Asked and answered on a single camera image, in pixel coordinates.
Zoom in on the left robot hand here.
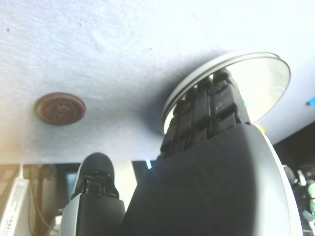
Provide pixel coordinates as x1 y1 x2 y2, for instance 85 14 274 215
60 68 307 236

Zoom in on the robot column with light strip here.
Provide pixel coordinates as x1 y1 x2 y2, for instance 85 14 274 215
112 159 153 197

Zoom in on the brown sandwich cookie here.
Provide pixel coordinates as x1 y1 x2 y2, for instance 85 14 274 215
34 92 87 127

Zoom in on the white power adapter box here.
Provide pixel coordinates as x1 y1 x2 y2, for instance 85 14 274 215
0 169 32 236

